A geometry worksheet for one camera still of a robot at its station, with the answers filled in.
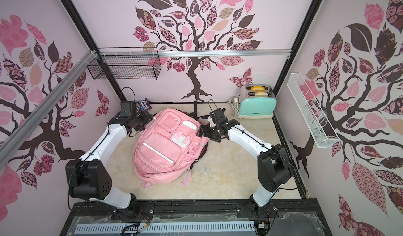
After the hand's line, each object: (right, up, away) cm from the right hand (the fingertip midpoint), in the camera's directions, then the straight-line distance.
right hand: (203, 137), depth 85 cm
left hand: (-31, +9, +2) cm, 32 cm away
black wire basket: (-48, +45, +9) cm, 66 cm away
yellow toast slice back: (+37, +31, +18) cm, 51 cm away
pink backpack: (-21, -6, 0) cm, 22 cm away
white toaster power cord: (+23, +23, +28) cm, 43 cm away
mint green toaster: (+37, +21, +16) cm, 46 cm away
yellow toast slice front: (+38, +27, +15) cm, 49 cm away
